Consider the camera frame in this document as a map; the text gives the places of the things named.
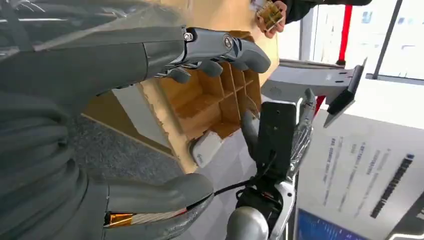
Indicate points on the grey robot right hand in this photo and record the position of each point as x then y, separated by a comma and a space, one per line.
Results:
304, 132

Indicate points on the person's hand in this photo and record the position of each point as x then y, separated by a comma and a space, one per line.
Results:
280, 28

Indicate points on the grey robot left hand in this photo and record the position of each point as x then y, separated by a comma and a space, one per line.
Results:
99, 56

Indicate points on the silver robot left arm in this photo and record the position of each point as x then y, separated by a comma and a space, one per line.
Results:
33, 149

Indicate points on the person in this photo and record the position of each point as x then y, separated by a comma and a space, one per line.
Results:
298, 10

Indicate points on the white kiosk stand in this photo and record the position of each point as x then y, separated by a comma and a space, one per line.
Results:
298, 79

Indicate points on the white text poster board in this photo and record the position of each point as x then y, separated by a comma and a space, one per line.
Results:
364, 159

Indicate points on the blue screen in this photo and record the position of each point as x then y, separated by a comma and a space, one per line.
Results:
318, 228

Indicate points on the white rounded block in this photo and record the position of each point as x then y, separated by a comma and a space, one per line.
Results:
205, 149

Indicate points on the wooden card box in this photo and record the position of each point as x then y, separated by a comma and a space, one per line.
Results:
205, 109

